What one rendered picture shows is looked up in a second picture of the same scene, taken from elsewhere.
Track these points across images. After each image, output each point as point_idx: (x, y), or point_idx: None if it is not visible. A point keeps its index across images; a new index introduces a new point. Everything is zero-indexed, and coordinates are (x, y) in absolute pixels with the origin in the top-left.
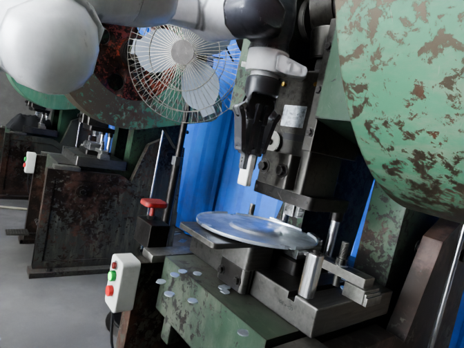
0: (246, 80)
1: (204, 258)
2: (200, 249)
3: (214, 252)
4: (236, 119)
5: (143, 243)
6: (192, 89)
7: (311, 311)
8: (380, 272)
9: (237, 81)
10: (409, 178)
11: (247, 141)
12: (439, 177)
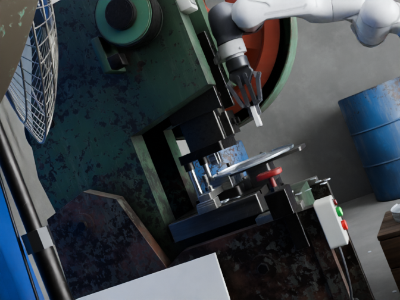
0: (244, 58)
1: (266, 204)
2: (263, 201)
3: (265, 192)
4: (259, 81)
5: (296, 205)
6: (51, 73)
7: (279, 175)
8: (196, 197)
9: (199, 60)
10: (272, 97)
11: (255, 96)
12: (276, 93)
